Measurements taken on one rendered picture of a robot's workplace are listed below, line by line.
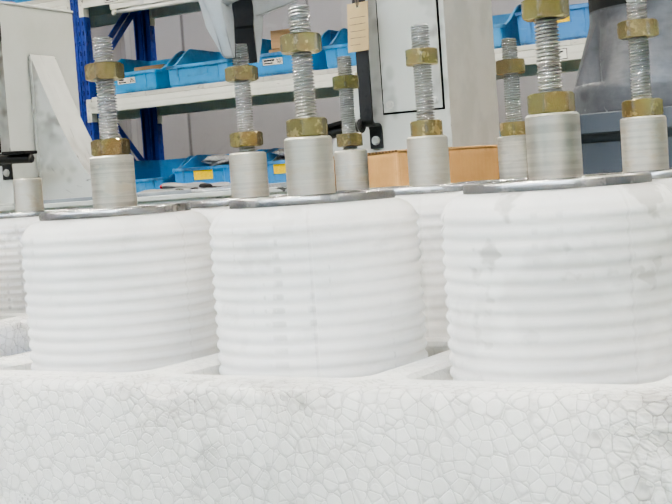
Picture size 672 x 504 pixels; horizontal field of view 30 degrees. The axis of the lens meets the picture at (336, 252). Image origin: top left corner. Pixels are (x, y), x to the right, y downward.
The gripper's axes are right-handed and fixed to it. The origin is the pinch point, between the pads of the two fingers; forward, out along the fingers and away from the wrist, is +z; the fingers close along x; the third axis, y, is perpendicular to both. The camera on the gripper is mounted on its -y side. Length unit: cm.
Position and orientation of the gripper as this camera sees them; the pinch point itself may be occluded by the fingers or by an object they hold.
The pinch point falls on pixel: (228, 38)
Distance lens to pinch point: 74.4
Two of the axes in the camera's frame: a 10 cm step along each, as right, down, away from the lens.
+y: 9.6, -0.5, -2.8
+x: 2.7, -0.7, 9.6
